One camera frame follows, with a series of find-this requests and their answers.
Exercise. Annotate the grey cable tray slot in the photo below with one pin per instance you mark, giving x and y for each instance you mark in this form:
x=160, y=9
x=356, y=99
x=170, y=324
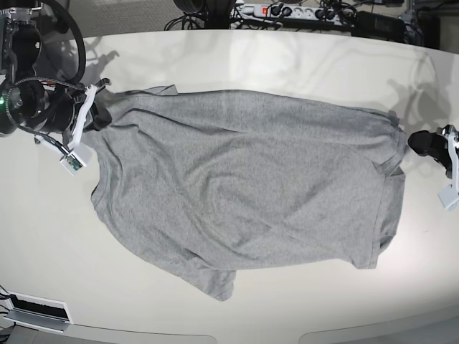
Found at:
x=38, y=313

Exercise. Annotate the white power strip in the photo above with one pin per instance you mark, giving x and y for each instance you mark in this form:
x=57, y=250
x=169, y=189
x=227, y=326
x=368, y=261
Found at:
x=280, y=12

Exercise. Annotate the grey t-shirt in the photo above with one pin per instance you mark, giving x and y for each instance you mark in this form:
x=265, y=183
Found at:
x=203, y=185

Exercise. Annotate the black power adapter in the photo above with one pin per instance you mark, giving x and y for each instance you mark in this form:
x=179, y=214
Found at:
x=377, y=26

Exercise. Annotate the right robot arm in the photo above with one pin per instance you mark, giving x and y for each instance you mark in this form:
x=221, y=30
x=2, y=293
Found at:
x=36, y=96

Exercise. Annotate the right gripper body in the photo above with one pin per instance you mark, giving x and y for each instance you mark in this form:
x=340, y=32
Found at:
x=62, y=110

